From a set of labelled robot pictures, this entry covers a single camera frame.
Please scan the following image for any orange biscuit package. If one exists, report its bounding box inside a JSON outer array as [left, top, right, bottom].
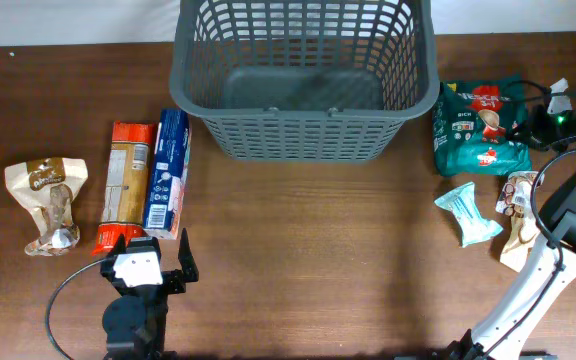
[[92, 122, 156, 255]]

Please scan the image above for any light blue snack wrapper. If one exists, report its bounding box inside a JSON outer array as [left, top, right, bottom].
[[434, 182, 503, 248]]

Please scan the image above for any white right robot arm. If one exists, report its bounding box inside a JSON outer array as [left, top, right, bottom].
[[432, 76, 576, 359]]

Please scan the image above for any blue rectangular box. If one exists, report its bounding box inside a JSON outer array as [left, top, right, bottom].
[[143, 109, 191, 241]]

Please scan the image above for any green coffee mix bag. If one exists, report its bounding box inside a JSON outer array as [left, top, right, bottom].
[[432, 75, 532, 177]]

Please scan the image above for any grey plastic basket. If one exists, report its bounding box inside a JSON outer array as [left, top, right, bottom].
[[169, 0, 440, 162]]

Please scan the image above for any beige brown snack pouch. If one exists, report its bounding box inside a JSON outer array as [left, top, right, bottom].
[[495, 171, 540, 272], [4, 157, 88, 256]]

